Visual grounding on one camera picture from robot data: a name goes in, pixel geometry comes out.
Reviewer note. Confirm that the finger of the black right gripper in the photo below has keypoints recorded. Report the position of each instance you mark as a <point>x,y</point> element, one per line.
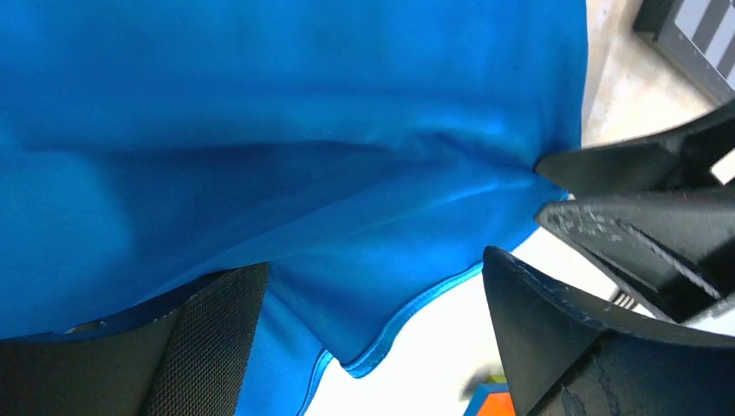
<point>673,252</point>
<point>679,158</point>

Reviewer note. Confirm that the black white checkerboard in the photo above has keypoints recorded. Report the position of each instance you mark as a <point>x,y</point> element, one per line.
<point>697,38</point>

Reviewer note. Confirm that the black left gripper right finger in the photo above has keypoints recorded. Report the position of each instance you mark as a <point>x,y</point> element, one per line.
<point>567,352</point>

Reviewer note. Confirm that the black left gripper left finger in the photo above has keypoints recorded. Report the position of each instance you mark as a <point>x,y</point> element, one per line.
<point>184,352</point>

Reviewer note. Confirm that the blue cloth napkin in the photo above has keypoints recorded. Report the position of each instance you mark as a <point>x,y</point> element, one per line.
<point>367,151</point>

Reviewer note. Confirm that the colourful toy brick assembly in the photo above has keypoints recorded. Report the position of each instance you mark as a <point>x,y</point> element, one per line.
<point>491,398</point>

